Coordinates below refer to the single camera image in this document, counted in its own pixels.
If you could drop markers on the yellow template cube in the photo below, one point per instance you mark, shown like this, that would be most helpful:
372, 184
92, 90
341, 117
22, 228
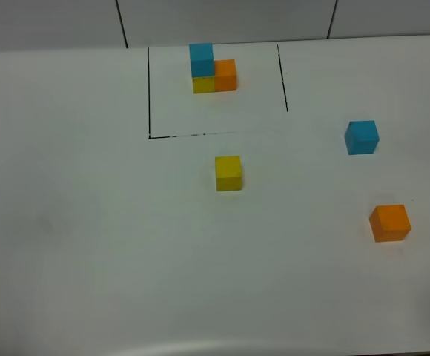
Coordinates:
203, 84

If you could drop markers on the orange template cube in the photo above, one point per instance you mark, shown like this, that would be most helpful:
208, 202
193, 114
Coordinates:
225, 78

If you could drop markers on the blue template cube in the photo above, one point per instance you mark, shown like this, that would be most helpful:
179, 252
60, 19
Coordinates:
202, 59

